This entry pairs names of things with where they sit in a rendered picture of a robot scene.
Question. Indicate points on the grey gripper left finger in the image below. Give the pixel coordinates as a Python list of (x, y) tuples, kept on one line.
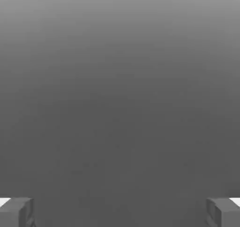
[(13, 213)]

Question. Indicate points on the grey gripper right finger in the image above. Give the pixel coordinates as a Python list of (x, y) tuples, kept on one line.
[(226, 213)]

